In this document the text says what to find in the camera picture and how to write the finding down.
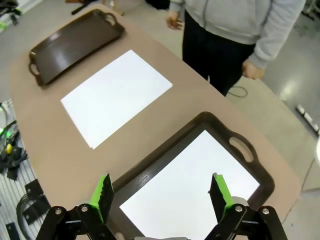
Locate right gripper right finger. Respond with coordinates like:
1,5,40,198
203,172,288,240

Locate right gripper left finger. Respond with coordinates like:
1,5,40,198
34,171,119,240

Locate white A4 paper stack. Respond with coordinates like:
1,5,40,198
119,129,261,240
60,49,174,150

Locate person's left forearm grey sleeve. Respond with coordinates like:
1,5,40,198
248,14,307,70

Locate person's right forearm grey sleeve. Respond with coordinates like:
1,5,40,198
169,0,186,13

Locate person's left hand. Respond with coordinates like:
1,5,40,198
241,59,265,81

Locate person's right hand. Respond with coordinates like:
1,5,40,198
166,11,185,31

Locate brown plastic serving tray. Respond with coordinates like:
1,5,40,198
107,111,275,240
29,8,126,88

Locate black metal mounting plate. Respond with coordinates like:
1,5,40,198
22,196,50,226
4,222,21,240
24,178,43,198

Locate white power strip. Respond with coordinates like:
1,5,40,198
295,104,320,137

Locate person in grey hoodie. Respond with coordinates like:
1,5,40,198
169,0,307,97

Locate coiled black cable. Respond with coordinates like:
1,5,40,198
16,192,51,240

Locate black cable bundle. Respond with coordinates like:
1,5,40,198
0,119,28,173

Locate black cable loop on floor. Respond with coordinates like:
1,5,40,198
226,85,249,98

